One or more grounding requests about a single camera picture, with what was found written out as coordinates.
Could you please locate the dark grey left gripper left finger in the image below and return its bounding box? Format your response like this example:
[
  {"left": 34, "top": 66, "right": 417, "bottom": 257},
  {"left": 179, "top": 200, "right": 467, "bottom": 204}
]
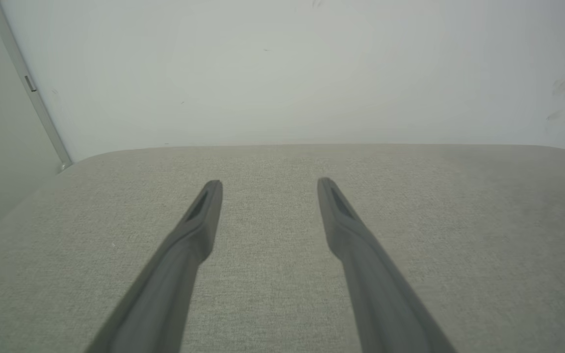
[{"left": 85, "top": 179, "right": 224, "bottom": 353}]

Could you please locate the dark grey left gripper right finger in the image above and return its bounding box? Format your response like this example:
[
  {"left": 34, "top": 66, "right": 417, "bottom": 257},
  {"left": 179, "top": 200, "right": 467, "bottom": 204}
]
[{"left": 317, "top": 177, "right": 458, "bottom": 353}]

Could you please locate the grey fabric sofa cushion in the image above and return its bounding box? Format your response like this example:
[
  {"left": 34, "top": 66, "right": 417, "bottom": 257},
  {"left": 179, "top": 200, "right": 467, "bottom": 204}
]
[{"left": 0, "top": 143, "right": 565, "bottom": 353}]

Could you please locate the grey metal wall strip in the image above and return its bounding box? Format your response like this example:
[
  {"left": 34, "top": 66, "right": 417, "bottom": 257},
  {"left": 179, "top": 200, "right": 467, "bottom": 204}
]
[{"left": 0, "top": 0, "right": 73, "bottom": 171}]

